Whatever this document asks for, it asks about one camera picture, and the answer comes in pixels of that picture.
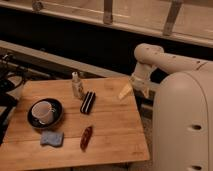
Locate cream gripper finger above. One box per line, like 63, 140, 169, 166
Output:
118, 84, 132, 100

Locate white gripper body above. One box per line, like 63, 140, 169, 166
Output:
130, 74, 150, 98

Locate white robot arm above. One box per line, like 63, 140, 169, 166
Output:
118, 43, 213, 171

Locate small clear bottle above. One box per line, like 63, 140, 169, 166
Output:
72, 72, 84, 100

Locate black saucer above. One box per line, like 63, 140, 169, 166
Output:
27, 98, 63, 130

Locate white cup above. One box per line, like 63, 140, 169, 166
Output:
31, 101, 55, 124

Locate blue sponge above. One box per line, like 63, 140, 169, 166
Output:
40, 131, 64, 147

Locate round metal window knob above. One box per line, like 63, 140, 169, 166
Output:
32, 0, 43, 11

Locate metal window bracket right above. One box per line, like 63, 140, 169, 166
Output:
163, 0, 183, 36

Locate metal window bracket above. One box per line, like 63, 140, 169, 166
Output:
163, 0, 183, 36
103, 0, 113, 24

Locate metal window bracket centre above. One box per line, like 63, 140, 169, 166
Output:
103, 0, 113, 24

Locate black cables and equipment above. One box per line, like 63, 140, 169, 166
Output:
0, 52, 28, 146

